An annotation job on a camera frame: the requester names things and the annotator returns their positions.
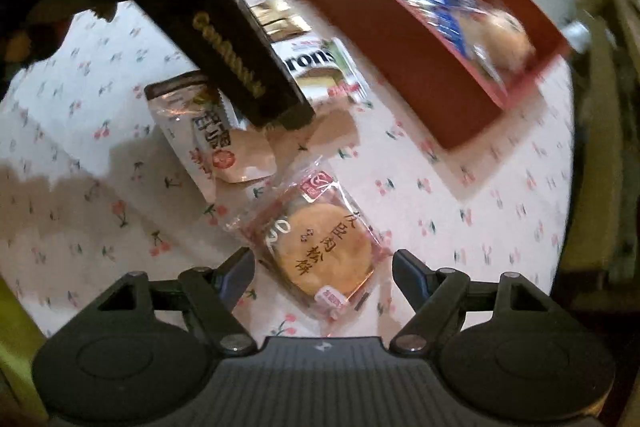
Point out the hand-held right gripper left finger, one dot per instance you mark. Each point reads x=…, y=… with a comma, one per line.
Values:
x=240, y=272

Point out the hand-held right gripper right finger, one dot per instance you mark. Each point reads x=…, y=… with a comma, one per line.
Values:
x=407, y=272

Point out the clear round pastry packet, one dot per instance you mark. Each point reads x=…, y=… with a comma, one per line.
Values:
x=320, y=242

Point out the small light orange packet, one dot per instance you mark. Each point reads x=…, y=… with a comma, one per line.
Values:
x=250, y=157

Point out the red cardboard box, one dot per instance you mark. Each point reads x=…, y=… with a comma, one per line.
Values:
x=400, y=57

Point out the orange snack packet blue label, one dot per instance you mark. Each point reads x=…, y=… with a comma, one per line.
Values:
x=450, y=17

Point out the gold foil snack packet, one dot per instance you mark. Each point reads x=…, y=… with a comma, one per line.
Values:
x=272, y=9
x=287, y=28

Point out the white cherry print tablecloth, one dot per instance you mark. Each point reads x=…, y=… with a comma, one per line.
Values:
x=450, y=207

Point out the white green snack packet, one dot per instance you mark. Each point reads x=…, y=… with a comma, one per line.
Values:
x=320, y=67

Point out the brown white snack packet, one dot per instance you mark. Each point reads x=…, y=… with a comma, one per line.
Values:
x=200, y=142

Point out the yellow green object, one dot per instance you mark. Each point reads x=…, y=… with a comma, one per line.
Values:
x=17, y=347

